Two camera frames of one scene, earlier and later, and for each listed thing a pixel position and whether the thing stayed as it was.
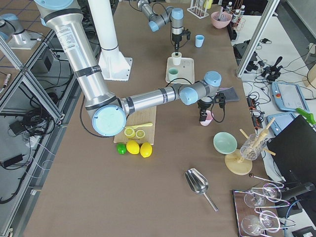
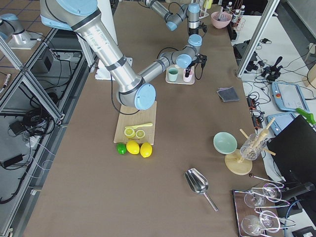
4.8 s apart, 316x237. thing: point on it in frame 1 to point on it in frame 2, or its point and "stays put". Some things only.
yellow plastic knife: [137, 126] stays put
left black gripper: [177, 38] to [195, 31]
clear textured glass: [253, 146] stays put
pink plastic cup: [209, 118] to [190, 78]
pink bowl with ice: [225, 19] stays put
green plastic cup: [173, 73] stays put
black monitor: [294, 151] stays put
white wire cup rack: [198, 9] stays put
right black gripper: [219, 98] to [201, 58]
